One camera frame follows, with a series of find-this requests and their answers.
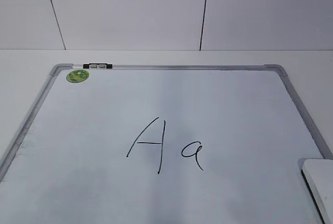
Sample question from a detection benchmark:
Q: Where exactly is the white board eraser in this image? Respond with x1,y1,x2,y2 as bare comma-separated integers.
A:
298,158,332,223

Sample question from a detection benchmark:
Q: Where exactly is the round green sticker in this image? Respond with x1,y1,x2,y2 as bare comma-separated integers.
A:
66,69,89,83

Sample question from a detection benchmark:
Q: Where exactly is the white board with grey frame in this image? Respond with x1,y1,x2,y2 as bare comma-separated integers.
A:
1,65,332,223

